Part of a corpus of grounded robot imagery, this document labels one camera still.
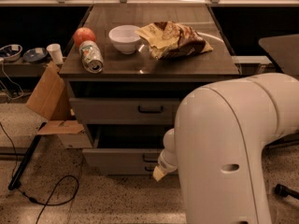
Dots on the brown cardboard box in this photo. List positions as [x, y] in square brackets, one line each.
[50, 101]

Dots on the black table leg left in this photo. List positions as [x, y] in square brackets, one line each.
[16, 177]

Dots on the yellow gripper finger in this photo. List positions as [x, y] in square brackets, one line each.
[158, 173]

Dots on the blue patterned bowl left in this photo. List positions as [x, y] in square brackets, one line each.
[11, 53]

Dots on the grey drawer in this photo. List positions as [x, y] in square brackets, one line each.
[126, 111]
[126, 149]

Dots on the blue patterned bowl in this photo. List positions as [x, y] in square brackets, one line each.
[11, 53]
[36, 55]

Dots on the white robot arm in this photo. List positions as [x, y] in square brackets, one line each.
[217, 142]

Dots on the yellow brown chip bag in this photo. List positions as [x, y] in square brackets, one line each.
[170, 40]

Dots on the white bowl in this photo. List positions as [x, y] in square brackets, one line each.
[124, 38]

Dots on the black caster wheel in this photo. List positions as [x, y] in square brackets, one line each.
[284, 191]

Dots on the white paper cup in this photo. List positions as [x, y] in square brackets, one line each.
[55, 53]

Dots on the red apple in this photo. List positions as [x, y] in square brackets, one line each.
[83, 34]

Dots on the blue patterned bowl right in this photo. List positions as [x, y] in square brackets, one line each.
[36, 55]

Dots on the grey top drawer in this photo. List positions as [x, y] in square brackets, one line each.
[126, 111]

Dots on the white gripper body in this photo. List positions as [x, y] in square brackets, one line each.
[163, 165]

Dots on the dark side table top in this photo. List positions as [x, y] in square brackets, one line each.
[283, 50]

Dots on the green soda can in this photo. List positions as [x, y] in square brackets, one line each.
[91, 57]

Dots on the grey drawer cabinet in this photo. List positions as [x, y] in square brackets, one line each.
[138, 75]

